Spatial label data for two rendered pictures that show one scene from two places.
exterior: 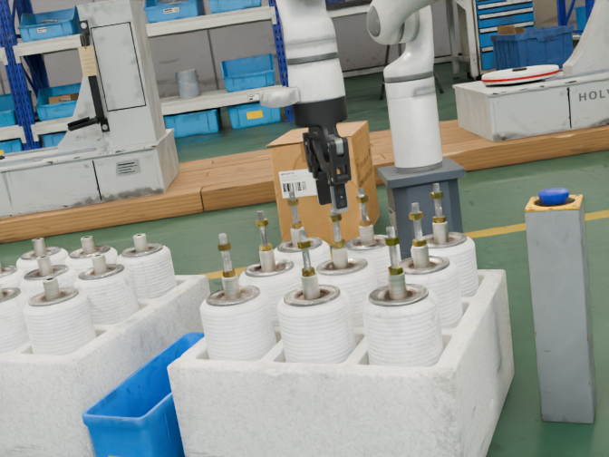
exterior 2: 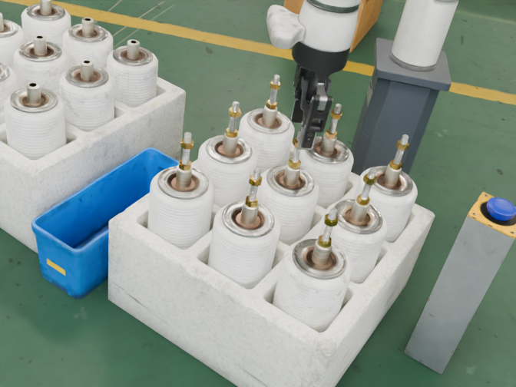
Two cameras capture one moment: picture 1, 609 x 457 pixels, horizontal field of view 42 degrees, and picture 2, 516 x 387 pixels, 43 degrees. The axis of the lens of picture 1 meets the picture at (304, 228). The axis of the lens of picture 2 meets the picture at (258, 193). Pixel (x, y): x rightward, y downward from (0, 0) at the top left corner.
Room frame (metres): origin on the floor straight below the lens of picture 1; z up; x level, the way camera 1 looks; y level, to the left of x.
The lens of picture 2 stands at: (0.29, -0.03, 0.86)
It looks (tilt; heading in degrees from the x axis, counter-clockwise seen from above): 39 degrees down; 2
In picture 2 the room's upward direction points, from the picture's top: 11 degrees clockwise
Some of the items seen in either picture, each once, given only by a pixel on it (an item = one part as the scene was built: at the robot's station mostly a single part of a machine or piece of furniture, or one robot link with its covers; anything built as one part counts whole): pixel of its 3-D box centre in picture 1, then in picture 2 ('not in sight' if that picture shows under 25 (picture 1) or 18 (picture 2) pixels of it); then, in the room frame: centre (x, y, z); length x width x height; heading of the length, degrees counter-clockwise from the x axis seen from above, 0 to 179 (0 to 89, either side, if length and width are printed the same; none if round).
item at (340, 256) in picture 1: (340, 257); (292, 174); (1.10, -0.05, 0.26); 0.02 x 0.02 x 0.03
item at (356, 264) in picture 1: (342, 267); (290, 180); (1.10, -0.05, 0.25); 0.08 x 0.08 x 0.01
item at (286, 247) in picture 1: (299, 245); (268, 121); (1.26, 0.01, 0.25); 0.08 x 0.08 x 0.01
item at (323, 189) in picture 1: (323, 191); (300, 110); (1.13, -0.04, 0.36); 0.02 x 0.01 x 0.04; 104
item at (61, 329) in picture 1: (66, 352); (37, 145); (1.17, 0.39, 0.16); 0.10 x 0.10 x 0.18
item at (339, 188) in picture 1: (341, 190); (310, 135); (1.05, -0.06, 0.37); 0.03 x 0.01 x 0.05; 14
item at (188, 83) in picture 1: (188, 83); not in sight; (5.77, 0.66, 0.35); 0.16 x 0.15 x 0.19; 91
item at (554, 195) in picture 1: (554, 198); (500, 210); (1.05, -0.34, 0.32); 0.04 x 0.04 x 0.02
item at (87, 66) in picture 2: (100, 265); (87, 70); (1.28, 0.34, 0.26); 0.02 x 0.02 x 0.03
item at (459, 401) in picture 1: (357, 370); (273, 256); (1.10, -0.05, 0.09); 0.39 x 0.39 x 0.18; 65
